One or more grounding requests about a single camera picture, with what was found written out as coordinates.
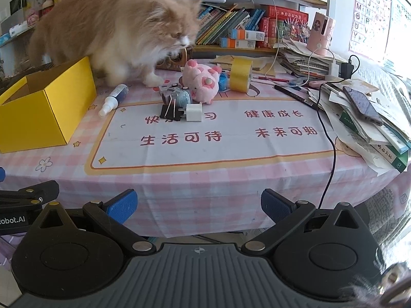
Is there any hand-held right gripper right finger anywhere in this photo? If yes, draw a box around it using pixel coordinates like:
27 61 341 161
241 189 373 255

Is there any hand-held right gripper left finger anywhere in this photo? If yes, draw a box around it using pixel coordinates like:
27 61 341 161
30 189 156 254

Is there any yellow cardboard box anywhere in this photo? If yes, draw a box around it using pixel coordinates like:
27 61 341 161
0 56 97 154

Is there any black binder clip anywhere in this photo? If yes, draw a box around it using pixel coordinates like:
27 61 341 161
160 97 184 121

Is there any blue grey toy truck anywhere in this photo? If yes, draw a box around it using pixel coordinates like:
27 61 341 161
160 83 192 108

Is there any pink plush pig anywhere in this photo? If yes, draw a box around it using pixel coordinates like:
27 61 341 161
181 59 223 105

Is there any pink checked desktop mat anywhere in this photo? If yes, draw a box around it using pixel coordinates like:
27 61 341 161
0 56 405 241

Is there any blue white spray bottle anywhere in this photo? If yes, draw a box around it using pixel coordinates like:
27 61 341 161
98 84 129 117

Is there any black pen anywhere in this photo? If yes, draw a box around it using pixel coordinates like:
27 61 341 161
274 85 320 111

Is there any pile of papers and booklets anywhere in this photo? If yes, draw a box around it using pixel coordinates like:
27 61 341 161
308 80 411 175

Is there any white charger plug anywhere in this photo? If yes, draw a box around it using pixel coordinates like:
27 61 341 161
179 103 203 123

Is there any smartphone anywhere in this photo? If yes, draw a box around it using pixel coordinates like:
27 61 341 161
342 86 384 126

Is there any yellow tape roll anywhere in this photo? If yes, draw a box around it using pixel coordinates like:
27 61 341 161
229 57 254 92

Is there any white shelf unit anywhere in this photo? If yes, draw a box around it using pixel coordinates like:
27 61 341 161
0 0 55 58

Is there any brown wooden radio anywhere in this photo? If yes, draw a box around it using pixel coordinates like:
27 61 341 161
160 47 193 71

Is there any black power adapter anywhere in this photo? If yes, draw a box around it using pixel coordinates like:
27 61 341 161
340 54 360 79

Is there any red book set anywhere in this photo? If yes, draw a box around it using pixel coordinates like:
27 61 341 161
258 17 285 47

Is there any orange fluffy cat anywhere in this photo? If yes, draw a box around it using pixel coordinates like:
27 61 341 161
27 0 203 87

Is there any colourful sticker pack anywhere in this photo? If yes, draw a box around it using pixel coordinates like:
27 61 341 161
283 17 310 43

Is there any pink cylindrical device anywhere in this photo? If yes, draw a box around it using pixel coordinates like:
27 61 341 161
306 12 336 56

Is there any row of books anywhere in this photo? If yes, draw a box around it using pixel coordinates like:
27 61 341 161
194 5 267 46

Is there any red printed box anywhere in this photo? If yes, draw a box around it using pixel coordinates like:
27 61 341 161
268 5 309 21

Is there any grey fluffy keychain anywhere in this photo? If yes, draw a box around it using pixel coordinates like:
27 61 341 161
342 261 411 308

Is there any short white cable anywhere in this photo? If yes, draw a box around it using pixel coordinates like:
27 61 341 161
306 43 323 82

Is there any long white cable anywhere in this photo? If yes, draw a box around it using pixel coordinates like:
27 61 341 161
257 0 280 79

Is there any alphabet wall poster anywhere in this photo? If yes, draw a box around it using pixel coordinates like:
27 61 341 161
348 0 393 61

